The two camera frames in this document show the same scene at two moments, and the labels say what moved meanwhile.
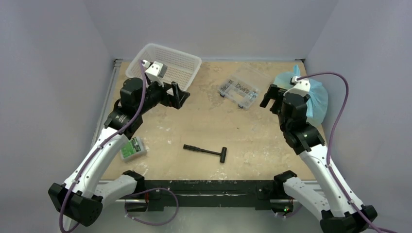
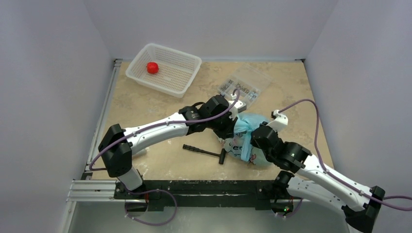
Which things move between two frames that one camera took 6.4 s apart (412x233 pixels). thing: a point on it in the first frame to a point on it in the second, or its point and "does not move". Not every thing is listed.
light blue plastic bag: [317, 104] to [240, 146]
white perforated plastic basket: [164, 66] does not move
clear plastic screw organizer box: [243, 87] does not move
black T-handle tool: [223, 153] does not move
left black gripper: [179, 97] to [228, 132]
